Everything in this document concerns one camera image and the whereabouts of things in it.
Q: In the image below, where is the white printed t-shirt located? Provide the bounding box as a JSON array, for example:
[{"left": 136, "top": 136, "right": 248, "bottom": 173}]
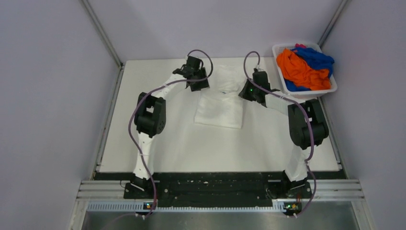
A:
[{"left": 194, "top": 65, "right": 246, "bottom": 129}]

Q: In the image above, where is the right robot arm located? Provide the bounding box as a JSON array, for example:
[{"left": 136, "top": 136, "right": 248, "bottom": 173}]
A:
[{"left": 239, "top": 68, "right": 329, "bottom": 197}]

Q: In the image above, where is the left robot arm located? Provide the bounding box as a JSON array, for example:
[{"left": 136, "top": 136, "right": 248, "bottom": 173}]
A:
[{"left": 128, "top": 56, "right": 214, "bottom": 198}]

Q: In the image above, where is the orange t-shirt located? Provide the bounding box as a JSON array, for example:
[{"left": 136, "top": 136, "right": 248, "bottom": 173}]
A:
[{"left": 276, "top": 49, "right": 331, "bottom": 91}]

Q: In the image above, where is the pink t-shirt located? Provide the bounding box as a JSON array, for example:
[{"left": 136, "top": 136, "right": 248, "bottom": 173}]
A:
[{"left": 295, "top": 44, "right": 307, "bottom": 48}]

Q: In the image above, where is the blue t-shirt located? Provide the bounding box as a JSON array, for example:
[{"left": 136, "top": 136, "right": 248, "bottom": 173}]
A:
[{"left": 284, "top": 48, "right": 335, "bottom": 92}]

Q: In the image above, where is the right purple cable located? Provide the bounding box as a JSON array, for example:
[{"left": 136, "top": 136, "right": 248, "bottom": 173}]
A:
[{"left": 243, "top": 51, "right": 317, "bottom": 218}]

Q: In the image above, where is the purple cable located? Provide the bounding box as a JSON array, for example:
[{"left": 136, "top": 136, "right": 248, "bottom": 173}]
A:
[
  {"left": 243, "top": 51, "right": 317, "bottom": 218},
  {"left": 127, "top": 49, "right": 214, "bottom": 218}
]

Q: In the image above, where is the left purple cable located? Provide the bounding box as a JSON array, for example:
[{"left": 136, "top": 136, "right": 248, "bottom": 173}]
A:
[{"left": 127, "top": 49, "right": 214, "bottom": 218}]

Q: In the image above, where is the left corner metal post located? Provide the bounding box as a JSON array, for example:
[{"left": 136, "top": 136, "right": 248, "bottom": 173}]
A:
[{"left": 79, "top": 0, "right": 123, "bottom": 68}]

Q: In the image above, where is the corner metal post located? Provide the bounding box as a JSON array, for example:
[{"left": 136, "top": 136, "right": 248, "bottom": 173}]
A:
[
  {"left": 79, "top": 0, "right": 123, "bottom": 68},
  {"left": 317, "top": 0, "right": 351, "bottom": 47}
]

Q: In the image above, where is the right corner metal post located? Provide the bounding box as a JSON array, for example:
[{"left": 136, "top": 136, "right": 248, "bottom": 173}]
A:
[{"left": 317, "top": 0, "right": 351, "bottom": 47}]

